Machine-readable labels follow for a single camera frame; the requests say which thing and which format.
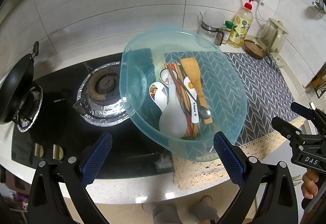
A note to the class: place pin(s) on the yellow dish soap bottle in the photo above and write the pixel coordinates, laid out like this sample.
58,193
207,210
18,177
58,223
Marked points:
239,30

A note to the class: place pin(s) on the rack with wooden boards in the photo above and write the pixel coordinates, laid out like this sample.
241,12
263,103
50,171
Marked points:
317,81

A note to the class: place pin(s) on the grey chevron placemat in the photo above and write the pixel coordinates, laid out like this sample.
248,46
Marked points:
264,81

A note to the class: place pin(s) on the white spoon flower print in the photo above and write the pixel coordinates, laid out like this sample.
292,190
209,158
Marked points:
156,91

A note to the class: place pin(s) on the white spoon mushroom print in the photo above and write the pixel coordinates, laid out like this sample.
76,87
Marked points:
165,79

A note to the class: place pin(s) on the brass stove knob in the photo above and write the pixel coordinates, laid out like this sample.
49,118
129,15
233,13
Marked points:
39,150
58,152

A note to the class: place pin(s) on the bundle of wooden chopsticks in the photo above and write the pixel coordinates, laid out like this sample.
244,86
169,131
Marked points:
192,130

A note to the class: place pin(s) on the wooden spatula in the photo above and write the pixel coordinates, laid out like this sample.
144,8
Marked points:
192,71

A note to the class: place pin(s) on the black frying pan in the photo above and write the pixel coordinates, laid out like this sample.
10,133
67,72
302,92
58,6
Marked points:
15,86

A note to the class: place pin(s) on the person's grey trousers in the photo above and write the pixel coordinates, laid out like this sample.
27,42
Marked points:
168,216

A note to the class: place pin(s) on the glass kettle beige base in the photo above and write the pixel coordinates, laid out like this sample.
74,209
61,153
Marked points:
272,35

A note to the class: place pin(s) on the blue plastic basin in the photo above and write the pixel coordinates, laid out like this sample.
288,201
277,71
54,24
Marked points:
224,102

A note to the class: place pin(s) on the hanging metal ladle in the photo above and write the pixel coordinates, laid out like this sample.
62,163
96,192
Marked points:
318,6

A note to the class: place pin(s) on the person's right hand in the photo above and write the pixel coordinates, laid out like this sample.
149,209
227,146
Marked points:
309,185

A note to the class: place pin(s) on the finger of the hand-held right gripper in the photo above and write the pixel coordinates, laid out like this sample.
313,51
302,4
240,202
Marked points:
300,110
282,126

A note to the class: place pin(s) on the spice jar green lid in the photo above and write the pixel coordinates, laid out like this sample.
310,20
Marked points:
228,32

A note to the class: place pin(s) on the white spoon duck print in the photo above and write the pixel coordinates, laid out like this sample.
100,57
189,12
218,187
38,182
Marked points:
194,112

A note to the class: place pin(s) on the brown glass dish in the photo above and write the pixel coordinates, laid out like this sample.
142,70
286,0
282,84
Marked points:
254,48

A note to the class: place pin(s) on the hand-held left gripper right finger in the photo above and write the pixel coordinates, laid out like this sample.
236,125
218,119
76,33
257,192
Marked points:
229,160

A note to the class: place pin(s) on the white rice paddle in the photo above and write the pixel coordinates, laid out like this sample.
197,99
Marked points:
172,122

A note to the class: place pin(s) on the black glass cooktop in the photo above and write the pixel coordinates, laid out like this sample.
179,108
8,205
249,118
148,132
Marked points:
63,112

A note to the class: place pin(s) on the house slipper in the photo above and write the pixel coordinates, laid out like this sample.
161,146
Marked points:
149,207

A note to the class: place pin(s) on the glass jar white powder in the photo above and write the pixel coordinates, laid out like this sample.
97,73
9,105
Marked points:
207,33

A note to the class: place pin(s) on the red chopstick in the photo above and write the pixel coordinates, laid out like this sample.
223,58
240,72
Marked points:
175,67
179,69

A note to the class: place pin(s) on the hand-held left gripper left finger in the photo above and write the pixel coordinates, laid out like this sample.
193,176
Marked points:
98,158

